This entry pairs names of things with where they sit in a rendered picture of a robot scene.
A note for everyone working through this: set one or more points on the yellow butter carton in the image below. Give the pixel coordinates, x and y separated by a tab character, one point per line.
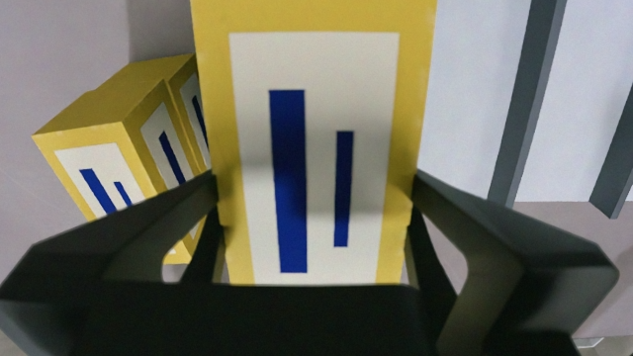
116	146
181	76
314	113

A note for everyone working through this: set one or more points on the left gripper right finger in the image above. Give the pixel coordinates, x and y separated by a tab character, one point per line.
527	279

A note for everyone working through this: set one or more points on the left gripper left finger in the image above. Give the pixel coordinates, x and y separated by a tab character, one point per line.
132	243

